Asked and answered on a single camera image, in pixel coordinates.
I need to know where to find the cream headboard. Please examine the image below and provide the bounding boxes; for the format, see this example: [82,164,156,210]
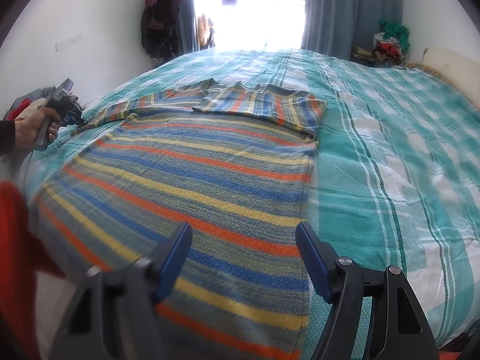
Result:
[420,47,480,91]

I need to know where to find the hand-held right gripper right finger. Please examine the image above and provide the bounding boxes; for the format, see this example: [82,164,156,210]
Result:
[295,220,439,360]

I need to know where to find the person's left hand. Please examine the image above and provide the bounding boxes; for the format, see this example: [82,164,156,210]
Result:
[14,107,59,150]

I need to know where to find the blue-grey curtain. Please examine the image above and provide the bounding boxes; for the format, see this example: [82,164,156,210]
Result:
[176,0,199,55]
[300,0,404,62]

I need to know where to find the dark hanging clothes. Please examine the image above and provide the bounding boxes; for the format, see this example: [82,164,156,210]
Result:
[140,0,184,61]

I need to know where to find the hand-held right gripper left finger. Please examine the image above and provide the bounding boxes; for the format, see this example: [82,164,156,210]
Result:
[50,221,194,360]

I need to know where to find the mixed clothes pile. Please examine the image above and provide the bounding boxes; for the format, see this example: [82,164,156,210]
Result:
[5,86,61,121]

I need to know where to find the person's orange fleece clothing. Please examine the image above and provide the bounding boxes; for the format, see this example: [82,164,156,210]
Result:
[0,180,66,360]

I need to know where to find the striped knit sweater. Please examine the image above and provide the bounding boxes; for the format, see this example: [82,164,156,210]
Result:
[32,79,329,360]

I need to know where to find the yellow and black clothes heap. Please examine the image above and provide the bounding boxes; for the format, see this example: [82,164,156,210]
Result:
[197,13,216,51]

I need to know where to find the bed with green plaid cover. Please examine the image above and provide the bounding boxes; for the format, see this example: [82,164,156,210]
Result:
[22,48,480,349]

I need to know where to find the clothes pile with green cloth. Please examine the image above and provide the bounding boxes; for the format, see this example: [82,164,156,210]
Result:
[352,18,411,69]

